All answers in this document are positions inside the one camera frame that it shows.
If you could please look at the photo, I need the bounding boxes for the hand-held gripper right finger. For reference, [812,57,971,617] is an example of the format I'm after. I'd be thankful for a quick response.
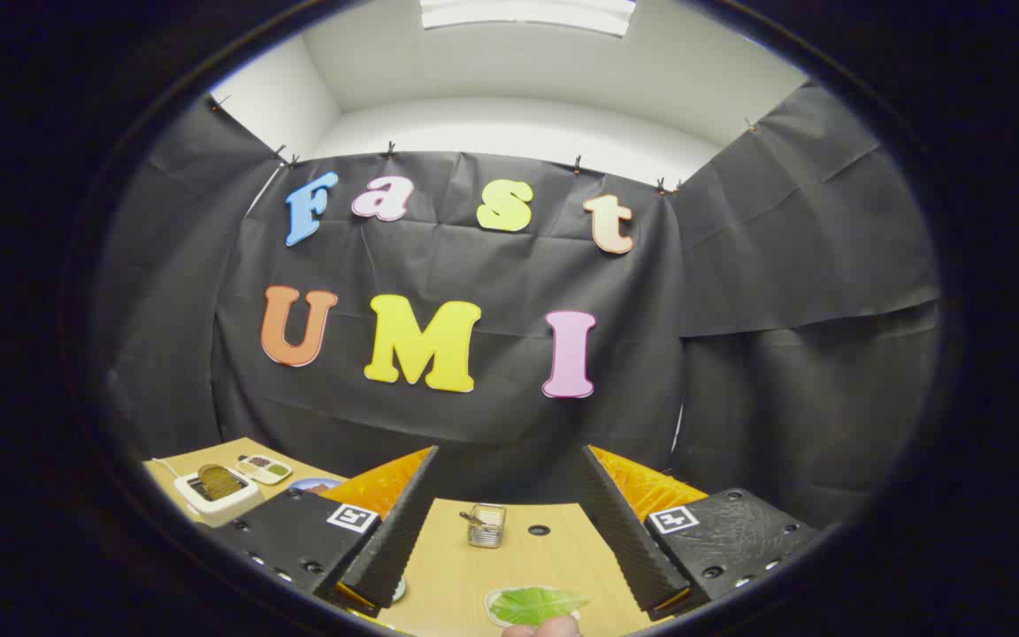
[578,444,822,618]

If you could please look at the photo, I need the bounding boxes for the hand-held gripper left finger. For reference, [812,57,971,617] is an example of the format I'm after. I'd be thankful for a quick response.
[206,445,440,618]

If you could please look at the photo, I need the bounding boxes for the brown toast bread slice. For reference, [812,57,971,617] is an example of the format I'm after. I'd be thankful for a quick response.
[197,464,249,502]

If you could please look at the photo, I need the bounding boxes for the white square dish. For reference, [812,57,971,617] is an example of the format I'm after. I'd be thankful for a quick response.
[485,586,591,629]

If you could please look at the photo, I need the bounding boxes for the green lettuce leaf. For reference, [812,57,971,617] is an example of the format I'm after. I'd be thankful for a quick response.
[492,588,590,625]

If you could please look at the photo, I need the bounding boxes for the white divided seasoning tray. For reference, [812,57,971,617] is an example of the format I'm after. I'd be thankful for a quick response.
[237,455,294,486]

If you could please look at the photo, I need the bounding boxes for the white toaster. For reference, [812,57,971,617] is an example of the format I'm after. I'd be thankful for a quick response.
[174,464,263,523]

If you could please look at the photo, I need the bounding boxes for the ceiling light panel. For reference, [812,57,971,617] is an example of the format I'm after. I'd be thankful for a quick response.
[419,0,637,38]

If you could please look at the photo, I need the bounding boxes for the metal wire basket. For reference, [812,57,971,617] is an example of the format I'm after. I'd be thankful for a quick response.
[460,503,508,549]

